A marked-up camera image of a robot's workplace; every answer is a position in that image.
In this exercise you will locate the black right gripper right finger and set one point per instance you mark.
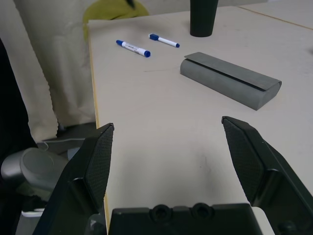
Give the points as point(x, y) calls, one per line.
point(264, 171)

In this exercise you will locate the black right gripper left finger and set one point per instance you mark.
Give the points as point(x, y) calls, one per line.
point(80, 181)

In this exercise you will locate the grey glasses case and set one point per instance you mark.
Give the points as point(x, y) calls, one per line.
point(232, 78)

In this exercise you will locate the grey right robot leg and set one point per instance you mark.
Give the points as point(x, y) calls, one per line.
point(31, 166)

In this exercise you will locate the blue marker with round cap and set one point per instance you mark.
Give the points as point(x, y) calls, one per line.
point(133, 49)

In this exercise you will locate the blue marker with eraser cap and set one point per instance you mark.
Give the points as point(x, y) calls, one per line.
point(166, 41)

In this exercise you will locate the tapered black cup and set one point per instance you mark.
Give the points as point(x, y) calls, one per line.
point(203, 19)

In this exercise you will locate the yellow-green fabric object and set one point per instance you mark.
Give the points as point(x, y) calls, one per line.
point(110, 12)

